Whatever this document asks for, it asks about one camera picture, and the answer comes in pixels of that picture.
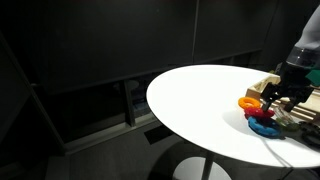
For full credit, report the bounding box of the black and white toy ring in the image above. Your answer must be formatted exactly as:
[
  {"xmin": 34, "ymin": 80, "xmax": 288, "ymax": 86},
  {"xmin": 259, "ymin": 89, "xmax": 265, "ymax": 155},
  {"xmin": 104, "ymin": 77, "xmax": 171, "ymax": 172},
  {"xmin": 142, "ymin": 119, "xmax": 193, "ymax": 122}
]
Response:
[{"xmin": 298, "ymin": 120, "xmax": 320, "ymax": 134}]

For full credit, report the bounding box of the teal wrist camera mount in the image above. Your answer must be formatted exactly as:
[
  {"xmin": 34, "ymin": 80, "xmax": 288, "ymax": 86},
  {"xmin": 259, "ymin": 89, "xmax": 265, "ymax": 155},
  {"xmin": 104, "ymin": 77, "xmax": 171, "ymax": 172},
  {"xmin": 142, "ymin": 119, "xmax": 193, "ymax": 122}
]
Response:
[{"xmin": 305, "ymin": 68, "xmax": 320, "ymax": 87}]

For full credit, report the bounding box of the dark floor plate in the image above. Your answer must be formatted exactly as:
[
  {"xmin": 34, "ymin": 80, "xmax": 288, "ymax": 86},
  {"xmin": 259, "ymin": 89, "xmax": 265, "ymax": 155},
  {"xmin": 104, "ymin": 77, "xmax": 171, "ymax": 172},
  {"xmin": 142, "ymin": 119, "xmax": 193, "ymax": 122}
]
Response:
[{"xmin": 143, "ymin": 124, "xmax": 174, "ymax": 145}]

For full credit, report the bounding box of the orange toy ring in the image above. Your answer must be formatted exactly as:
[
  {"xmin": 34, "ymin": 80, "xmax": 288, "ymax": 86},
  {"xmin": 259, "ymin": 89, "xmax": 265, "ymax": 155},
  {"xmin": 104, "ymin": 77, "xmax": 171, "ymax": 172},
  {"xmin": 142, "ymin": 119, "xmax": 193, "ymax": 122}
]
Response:
[{"xmin": 237, "ymin": 96, "xmax": 261, "ymax": 110}]

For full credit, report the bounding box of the light green toy ring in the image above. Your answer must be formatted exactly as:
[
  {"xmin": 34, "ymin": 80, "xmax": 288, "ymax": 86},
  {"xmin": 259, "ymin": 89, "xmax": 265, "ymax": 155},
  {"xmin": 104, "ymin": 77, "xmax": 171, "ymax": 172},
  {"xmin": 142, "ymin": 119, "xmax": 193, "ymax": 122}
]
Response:
[{"xmin": 279, "ymin": 120, "xmax": 300, "ymax": 132}]

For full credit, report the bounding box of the wooden slatted tray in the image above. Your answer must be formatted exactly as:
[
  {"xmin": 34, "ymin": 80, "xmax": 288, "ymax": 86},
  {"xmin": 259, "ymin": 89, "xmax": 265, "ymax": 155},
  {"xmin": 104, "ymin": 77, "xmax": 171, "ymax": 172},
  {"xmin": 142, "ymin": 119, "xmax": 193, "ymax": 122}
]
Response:
[{"xmin": 246, "ymin": 75, "xmax": 320, "ymax": 125}]

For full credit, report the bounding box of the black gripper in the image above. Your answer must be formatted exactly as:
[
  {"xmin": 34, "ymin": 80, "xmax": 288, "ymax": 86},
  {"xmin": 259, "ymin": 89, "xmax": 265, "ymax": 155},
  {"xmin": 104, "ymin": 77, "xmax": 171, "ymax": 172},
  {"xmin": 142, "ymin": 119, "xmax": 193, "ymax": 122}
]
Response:
[{"xmin": 260, "ymin": 61, "xmax": 316, "ymax": 113}]

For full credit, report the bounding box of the blue toy ring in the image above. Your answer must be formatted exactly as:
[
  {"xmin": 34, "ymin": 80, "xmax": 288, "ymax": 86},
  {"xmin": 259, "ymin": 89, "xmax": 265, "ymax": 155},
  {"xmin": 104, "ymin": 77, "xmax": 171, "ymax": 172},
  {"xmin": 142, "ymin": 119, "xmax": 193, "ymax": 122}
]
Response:
[{"xmin": 247, "ymin": 116, "xmax": 282, "ymax": 138}]

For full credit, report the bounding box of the red toy ring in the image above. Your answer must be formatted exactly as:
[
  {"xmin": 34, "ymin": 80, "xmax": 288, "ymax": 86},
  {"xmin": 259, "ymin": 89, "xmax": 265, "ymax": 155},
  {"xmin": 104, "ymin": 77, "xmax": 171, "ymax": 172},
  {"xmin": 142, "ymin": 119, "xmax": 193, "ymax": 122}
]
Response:
[{"xmin": 244, "ymin": 106, "xmax": 276, "ymax": 120}]

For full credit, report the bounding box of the clear plastic ring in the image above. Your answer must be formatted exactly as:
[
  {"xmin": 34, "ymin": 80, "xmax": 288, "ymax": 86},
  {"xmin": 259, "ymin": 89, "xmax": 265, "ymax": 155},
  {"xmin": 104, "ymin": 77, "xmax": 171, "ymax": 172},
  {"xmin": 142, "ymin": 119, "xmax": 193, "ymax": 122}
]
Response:
[{"xmin": 273, "ymin": 107, "xmax": 294, "ymax": 127}]

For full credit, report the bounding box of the white table pedestal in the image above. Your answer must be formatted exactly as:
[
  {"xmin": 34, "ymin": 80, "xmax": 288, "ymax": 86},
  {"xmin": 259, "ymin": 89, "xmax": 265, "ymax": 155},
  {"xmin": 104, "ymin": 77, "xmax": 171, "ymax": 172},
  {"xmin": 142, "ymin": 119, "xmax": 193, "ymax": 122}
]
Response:
[{"xmin": 172, "ymin": 151, "xmax": 233, "ymax": 180}]

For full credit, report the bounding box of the dark shelf post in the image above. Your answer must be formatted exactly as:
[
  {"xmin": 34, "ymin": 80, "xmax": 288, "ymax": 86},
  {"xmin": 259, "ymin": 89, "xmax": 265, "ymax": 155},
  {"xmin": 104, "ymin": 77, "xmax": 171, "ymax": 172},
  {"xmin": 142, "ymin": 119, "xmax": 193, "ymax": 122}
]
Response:
[{"xmin": 123, "ymin": 79, "xmax": 137, "ymax": 128}]

